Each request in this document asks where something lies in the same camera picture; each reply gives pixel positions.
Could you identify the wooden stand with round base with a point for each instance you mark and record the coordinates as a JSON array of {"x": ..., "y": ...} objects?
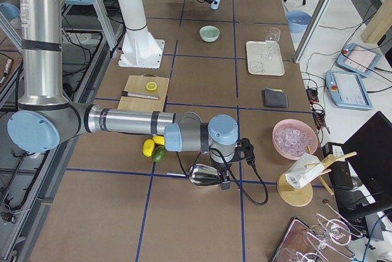
[{"x": 302, "y": 197}]

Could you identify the green lime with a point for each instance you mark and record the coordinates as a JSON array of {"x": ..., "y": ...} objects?
[{"x": 159, "y": 153}]

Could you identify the blue teach pendant near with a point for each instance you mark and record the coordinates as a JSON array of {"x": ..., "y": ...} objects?
[{"x": 347, "y": 90}]

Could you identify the white carton on stand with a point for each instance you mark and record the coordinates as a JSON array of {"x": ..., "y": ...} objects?
[{"x": 304, "y": 170}]

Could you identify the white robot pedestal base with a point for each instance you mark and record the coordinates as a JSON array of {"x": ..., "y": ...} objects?
[{"x": 139, "y": 49}]

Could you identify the blue teach pendant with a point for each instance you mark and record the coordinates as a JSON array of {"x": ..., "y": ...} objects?
[
  {"x": 358, "y": 59},
  {"x": 347, "y": 90}
]

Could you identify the grey folded cloth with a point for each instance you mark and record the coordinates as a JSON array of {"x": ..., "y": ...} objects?
[{"x": 274, "y": 99}]

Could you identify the light blue cup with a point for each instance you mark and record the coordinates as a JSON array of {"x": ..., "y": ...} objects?
[{"x": 215, "y": 7}]

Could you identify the lemon half slice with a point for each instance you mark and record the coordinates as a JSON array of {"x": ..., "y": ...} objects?
[{"x": 151, "y": 86}]

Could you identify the blue teach pendant far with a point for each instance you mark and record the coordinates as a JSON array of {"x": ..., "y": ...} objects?
[{"x": 358, "y": 59}]

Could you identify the clear wine glass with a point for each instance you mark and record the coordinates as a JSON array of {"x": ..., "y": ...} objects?
[{"x": 271, "y": 41}]

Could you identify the cream bear serving tray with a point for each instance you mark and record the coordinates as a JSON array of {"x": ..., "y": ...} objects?
[{"x": 257, "y": 66}]

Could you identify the green bowl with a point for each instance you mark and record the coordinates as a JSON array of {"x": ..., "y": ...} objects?
[{"x": 209, "y": 33}]

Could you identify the black laptop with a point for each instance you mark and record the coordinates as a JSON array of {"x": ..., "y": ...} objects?
[{"x": 372, "y": 164}]

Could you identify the pink bowl of ice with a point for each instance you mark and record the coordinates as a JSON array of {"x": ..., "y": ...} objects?
[{"x": 293, "y": 138}]

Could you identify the whole yellow lemon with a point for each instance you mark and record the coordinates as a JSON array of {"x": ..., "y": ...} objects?
[{"x": 159, "y": 140}]

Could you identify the aluminium frame post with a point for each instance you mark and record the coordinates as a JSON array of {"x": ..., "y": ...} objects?
[{"x": 305, "y": 41}]

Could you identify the steel ice scoop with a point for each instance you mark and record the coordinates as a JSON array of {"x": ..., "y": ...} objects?
[{"x": 200, "y": 175}]

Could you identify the blue bowl with fork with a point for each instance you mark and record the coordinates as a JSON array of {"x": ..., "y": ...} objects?
[{"x": 297, "y": 20}]

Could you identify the wooden cutting board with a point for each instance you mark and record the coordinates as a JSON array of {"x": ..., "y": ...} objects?
[{"x": 138, "y": 85}]

